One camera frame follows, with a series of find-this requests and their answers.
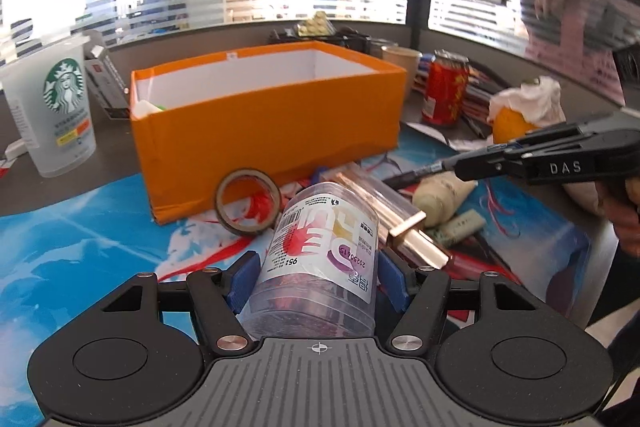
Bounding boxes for black desk organizer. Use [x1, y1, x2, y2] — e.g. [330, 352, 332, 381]
[269, 27, 401, 58]

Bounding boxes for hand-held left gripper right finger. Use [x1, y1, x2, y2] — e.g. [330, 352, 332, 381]
[377, 249, 540, 354]

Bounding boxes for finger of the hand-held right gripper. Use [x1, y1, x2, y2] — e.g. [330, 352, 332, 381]
[442, 141, 532, 181]
[492, 121, 582, 150]

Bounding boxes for frosted plastic cup green logo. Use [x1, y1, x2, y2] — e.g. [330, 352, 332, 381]
[0, 34, 97, 179]

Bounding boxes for brown tape roll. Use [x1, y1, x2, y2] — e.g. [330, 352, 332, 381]
[215, 168, 283, 237]

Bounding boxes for grey black carton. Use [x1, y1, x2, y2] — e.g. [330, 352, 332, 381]
[83, 45, 132, 120]

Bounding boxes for beige paper cup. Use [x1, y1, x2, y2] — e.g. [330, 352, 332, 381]
[381, 47, 424, 100]

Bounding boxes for person's right hand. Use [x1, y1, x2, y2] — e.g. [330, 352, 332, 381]
[597, 179, 640, 249]

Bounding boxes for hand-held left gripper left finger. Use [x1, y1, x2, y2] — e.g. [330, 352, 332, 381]
[100, 251, 262, 355]

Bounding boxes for orange cardboard box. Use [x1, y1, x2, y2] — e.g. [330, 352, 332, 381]
[130, 41, 408, 226]

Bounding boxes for yellow pill blister pack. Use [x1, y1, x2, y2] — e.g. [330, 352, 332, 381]
[297, 13, 335, 39]

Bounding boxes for blue printed desk mat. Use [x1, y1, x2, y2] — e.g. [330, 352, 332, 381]
[0, 127, 603, 427]

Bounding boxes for orange fruit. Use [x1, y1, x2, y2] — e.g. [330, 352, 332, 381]
[492, 107, 542, 143]

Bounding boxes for green white small packet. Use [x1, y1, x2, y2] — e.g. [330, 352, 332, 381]
[427, 210, 487, 249]

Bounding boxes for red drink can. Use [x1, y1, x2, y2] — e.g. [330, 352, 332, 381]
[421, 50, 471, 128]

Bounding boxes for clear plastic jar pink label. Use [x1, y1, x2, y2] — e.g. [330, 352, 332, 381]
[245, 182, 382, 341]

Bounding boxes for black marker pen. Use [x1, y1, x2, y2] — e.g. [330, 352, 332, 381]
[382, 161, 451, 189]

